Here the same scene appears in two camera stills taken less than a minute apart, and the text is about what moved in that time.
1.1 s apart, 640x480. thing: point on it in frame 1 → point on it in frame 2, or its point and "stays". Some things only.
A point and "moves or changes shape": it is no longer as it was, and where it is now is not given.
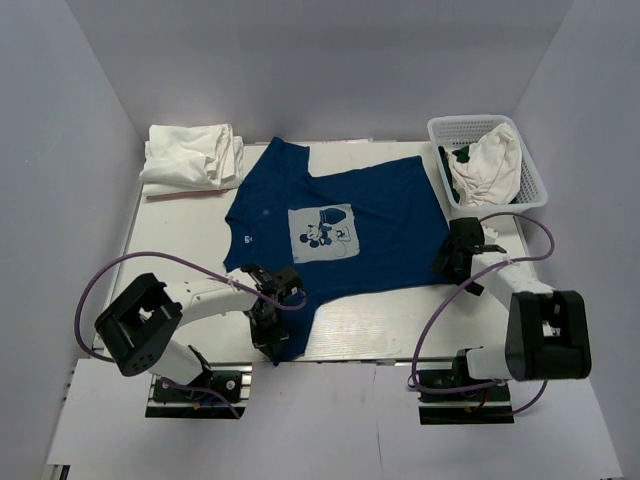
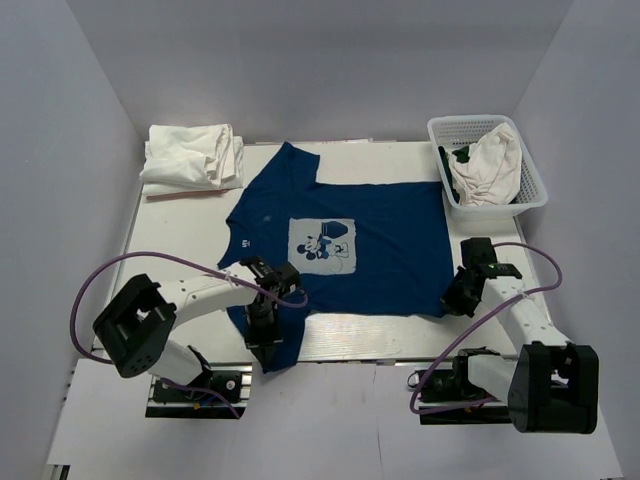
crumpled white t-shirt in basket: [492, 173] stays
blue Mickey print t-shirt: [376, 224] moves or changes shape
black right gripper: [447, 251] → [452, 304]
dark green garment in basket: [462, 155] stays
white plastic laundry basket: [462, 130] stays
